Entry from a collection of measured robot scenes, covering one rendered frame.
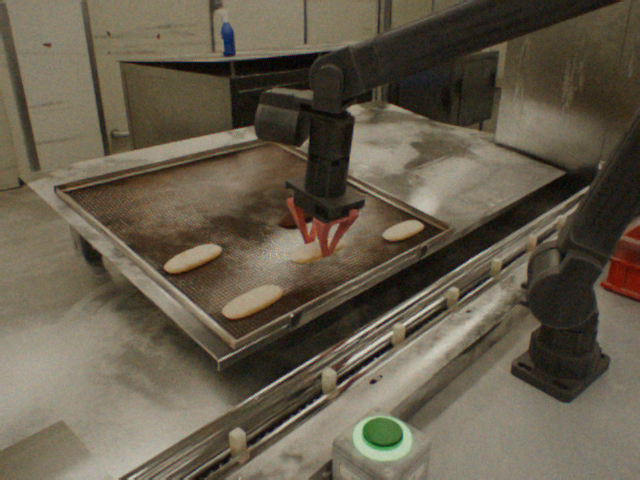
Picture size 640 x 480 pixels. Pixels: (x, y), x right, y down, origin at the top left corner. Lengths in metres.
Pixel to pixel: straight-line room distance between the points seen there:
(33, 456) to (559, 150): 1.29
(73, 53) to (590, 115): 3.34
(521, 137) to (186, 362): 1.06
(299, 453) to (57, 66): 3.66
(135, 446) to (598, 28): 1.24
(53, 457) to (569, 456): 0.53
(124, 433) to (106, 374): 0.12
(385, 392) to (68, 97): 3.64
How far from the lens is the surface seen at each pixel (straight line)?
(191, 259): 0.83
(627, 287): 1.05
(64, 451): 0.56
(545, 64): 1.49
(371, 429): 0.56
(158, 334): 0.87
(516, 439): 0.70
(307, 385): 0.69
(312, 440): 0.61
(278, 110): 0.73
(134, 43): 4.64
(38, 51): 4.03
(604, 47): 1.44
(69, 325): 0.94
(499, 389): 0.77
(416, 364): 0.72
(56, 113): 4.09
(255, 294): 0.77
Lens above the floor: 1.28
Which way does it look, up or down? 24 degrees down
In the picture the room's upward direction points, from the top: straight up
